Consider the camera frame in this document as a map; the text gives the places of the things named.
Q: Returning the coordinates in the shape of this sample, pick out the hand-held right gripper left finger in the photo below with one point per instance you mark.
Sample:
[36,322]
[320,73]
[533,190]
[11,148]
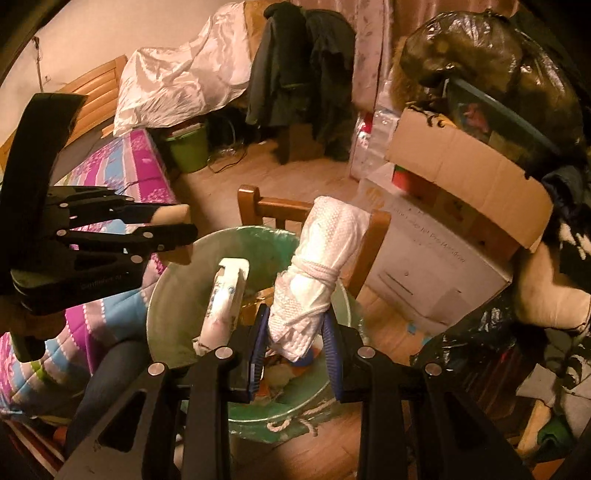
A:
[256,350]

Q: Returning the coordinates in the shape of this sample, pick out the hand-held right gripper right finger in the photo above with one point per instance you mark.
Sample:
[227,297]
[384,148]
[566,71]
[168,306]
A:
[330,346]

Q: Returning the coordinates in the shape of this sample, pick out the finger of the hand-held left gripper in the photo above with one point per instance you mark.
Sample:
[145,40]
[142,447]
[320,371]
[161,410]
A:
[161,235]
[134,212]

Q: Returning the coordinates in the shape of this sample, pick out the green lined trash bin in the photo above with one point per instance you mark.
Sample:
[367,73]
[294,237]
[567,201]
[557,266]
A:
[171,295]

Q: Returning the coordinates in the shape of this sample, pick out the white squeeze tube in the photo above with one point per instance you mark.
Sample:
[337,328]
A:
[226,295]

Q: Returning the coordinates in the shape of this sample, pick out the pink blue printed quilt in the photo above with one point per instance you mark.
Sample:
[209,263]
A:
[120,161]

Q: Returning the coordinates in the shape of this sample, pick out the wooden slatted headboard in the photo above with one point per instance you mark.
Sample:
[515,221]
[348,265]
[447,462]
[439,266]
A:
[99,92]

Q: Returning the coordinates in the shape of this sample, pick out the green bucket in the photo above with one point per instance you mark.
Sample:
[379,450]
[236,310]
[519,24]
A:
[189,152]

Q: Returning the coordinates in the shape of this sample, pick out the wooden chair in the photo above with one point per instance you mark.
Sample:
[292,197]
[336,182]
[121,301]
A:
[277,207]

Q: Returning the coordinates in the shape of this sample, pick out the white cardboard box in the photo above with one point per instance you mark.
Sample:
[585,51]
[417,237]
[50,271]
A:
[415,258]

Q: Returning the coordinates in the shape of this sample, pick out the black plastic bag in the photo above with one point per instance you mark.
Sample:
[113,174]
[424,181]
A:
[485,50]
[461,341]

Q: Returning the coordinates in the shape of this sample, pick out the white satin cloth cover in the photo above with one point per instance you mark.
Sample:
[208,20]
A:
[184,74]

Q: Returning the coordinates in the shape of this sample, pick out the person's leg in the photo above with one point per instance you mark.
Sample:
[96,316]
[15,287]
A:
[111,378]

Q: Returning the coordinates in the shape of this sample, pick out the red green box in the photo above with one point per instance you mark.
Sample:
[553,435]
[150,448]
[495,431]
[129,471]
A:
[411,180]

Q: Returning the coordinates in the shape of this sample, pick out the dark green jacket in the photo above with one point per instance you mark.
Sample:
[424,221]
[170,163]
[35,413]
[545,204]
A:
[277,69]

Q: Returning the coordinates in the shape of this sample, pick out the pack of water bottles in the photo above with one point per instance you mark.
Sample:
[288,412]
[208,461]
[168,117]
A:
[374,138]

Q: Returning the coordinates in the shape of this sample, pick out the brown cardboard box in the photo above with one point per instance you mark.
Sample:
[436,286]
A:
[461,161]

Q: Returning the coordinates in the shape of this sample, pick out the cream stuffed cloth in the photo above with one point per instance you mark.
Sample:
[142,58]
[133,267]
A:
[554,295]

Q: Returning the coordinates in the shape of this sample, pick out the black jacket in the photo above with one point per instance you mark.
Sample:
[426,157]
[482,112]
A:
[332,60]

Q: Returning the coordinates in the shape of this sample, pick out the black white patterned cloth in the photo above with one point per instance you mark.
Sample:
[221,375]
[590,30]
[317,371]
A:
[572,230]

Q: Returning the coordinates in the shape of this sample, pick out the pink patterned curtain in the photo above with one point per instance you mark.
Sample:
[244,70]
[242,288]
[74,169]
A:
[369,46]

